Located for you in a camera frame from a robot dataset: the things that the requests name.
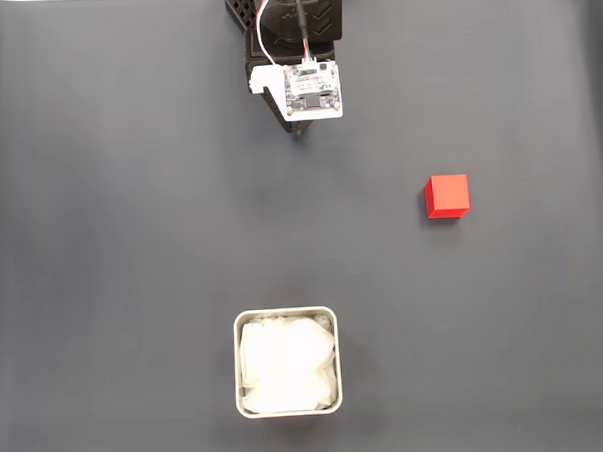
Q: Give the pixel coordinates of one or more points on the red cube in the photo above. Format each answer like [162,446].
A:
[446,195]

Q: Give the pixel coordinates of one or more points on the white square box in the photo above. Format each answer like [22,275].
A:
[237,364]

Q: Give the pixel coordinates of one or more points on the dark blue-grey table mat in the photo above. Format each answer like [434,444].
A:
[132,243]

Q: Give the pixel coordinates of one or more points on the white crumpled tissue paper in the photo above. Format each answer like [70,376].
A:
[287,367]

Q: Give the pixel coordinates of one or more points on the white mounted camera board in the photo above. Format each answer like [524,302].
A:
[310,90]

